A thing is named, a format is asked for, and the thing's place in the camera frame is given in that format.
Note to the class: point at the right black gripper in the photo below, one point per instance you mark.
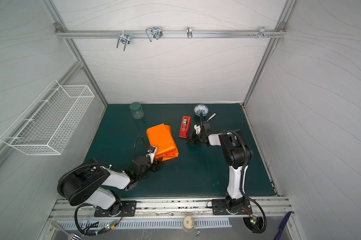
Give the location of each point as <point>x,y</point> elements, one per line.
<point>195,139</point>

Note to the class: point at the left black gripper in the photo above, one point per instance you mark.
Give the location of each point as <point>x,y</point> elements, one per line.
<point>155,166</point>

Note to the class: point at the orange wrapping paper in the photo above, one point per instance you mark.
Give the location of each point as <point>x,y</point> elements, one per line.
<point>160,136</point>

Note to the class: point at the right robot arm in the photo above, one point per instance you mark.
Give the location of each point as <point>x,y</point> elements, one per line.
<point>237,154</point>

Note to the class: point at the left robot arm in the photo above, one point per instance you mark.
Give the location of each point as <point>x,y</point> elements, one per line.
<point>84,184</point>

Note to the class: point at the red tape dispenser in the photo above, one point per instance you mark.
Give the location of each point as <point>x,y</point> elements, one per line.
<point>184,128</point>

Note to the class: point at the green table mat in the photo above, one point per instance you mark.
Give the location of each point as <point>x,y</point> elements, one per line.
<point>198,171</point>

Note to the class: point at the blue white ceramic bowl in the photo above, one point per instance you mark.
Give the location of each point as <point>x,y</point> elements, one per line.
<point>201,110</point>

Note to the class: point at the green lid glass jar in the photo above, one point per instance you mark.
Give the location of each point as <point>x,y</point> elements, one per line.
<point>136,110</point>

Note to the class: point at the round white puck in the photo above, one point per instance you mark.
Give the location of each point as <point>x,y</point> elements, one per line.
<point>188,223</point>

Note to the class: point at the small metal hook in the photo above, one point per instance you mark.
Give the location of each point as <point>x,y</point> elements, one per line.
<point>189,32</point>

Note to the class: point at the middle metal clamp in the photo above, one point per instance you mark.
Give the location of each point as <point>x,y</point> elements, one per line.
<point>154,33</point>

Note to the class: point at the metal clamp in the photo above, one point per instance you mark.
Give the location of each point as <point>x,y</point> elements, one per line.
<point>123,40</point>
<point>154,33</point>

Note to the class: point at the left metal clamp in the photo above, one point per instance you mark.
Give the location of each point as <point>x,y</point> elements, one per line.
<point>123,40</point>

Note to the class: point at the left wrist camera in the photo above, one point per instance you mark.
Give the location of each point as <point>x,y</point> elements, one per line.
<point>151,152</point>

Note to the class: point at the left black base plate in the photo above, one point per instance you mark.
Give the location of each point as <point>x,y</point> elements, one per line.
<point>129,208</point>

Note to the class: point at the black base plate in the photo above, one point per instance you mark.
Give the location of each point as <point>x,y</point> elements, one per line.
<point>129,208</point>
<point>219,207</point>

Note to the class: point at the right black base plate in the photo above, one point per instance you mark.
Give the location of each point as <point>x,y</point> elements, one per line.
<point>219,207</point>

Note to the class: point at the white wire basket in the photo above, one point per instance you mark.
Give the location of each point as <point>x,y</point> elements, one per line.
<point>46,126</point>

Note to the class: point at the blue handled tool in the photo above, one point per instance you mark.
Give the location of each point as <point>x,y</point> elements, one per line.
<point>282,226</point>

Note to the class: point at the right metal bracket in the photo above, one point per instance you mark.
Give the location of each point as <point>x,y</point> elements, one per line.
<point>262,34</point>

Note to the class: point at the aluminium cross rail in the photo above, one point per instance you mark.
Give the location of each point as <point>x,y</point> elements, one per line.
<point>167,34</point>

